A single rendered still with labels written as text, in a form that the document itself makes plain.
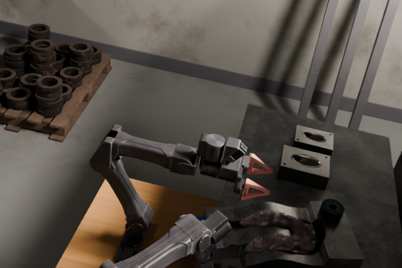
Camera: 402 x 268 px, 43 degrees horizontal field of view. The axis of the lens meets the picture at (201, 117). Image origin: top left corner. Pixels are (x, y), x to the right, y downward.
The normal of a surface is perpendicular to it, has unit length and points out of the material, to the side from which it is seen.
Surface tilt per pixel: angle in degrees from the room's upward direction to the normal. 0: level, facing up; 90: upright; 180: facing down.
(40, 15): 90
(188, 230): 5
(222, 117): 0
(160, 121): 0
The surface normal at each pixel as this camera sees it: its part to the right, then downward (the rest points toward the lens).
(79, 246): 0.13, -0.81
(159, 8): -0.21, 0.54
